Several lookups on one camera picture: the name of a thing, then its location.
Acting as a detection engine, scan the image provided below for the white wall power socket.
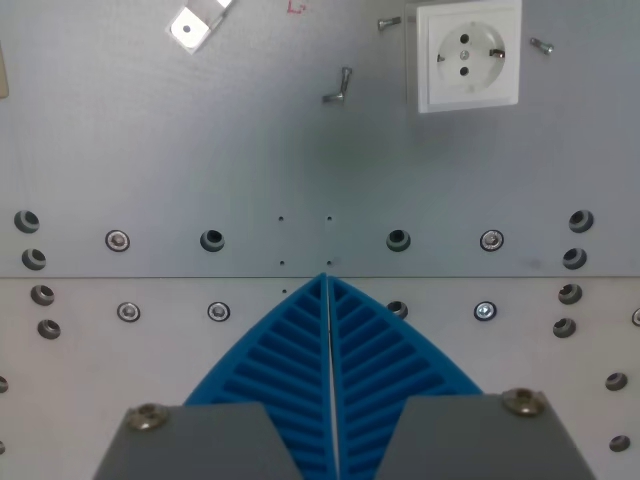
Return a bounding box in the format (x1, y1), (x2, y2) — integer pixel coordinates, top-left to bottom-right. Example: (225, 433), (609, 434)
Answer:
(404, 0), (524, 115)

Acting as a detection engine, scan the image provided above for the bent metal bracket with hole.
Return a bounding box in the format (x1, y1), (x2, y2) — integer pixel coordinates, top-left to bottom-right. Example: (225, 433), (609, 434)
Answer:
(164, 0), (234, 56)

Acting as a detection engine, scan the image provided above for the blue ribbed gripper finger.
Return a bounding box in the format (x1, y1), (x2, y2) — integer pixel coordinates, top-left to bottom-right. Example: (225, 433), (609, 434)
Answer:
(183, 272), (338, 480)
(327, 275), (485, 480)

